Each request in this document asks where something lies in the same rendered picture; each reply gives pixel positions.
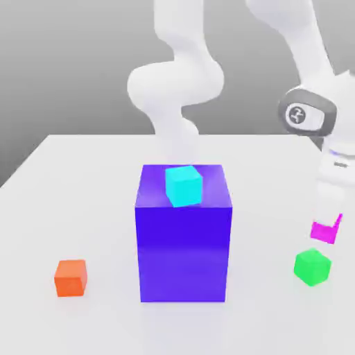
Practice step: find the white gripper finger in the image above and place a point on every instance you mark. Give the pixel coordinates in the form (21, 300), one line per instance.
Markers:
(328, 202)

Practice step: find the large purple box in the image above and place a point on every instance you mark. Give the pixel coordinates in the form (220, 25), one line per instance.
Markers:
(183, 255)

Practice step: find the small magenta cube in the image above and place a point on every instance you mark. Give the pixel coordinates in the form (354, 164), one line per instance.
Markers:
(321, 233)

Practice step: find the small orange cube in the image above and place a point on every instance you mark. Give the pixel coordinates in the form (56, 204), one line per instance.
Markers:
(70, 278)

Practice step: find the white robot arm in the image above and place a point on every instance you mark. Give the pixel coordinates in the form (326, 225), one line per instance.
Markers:
(177, 83)

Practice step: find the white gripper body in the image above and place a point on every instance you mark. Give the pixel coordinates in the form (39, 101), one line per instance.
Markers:
(337, 172)

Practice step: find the small green cube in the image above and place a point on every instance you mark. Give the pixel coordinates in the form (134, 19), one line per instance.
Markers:
(312, 267)

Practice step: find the small cyan cube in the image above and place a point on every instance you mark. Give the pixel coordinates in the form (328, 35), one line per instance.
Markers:
(183, 186)

